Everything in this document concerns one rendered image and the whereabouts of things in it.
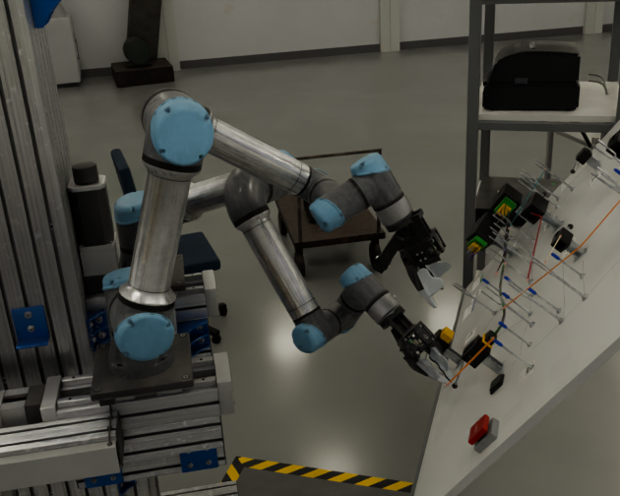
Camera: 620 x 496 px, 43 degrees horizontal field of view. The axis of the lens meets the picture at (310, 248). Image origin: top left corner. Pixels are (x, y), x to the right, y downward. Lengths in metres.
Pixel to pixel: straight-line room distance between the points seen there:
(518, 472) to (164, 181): 1.13
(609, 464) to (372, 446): 1.49
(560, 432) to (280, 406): 1.76
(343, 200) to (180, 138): 0.39
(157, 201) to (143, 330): 0.26
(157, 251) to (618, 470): 1.24
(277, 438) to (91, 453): 1.81
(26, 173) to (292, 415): 2.11
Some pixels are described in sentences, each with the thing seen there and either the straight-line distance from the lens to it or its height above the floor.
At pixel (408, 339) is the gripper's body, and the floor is 1.15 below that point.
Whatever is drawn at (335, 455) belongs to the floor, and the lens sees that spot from 3.38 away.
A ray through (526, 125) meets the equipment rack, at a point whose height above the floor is 1.43.
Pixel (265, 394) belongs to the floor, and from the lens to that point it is 3.78.
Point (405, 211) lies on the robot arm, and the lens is 1.69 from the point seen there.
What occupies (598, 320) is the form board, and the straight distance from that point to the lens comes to 1.58.
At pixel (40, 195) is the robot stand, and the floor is 1.55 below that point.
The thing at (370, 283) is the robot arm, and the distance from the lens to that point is 1.90.
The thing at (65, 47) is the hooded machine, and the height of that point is 0.55.
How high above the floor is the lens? 2.10
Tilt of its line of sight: 23 degrees down
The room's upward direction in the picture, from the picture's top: 3 degrees counter-clockwise
